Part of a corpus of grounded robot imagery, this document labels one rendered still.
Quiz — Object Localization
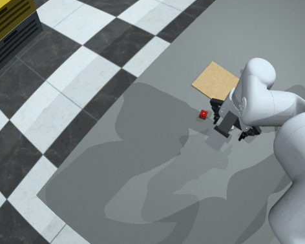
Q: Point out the tan mottled mat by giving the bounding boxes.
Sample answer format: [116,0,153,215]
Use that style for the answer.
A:
[191,61,239,101]

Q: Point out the red die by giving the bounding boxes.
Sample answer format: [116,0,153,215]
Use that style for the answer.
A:
[199,110,207,119]

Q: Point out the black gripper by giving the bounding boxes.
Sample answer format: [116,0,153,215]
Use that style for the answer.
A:
[210,88,262,141]

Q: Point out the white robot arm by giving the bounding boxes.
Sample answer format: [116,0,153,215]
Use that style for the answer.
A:
[205,58,305,244]

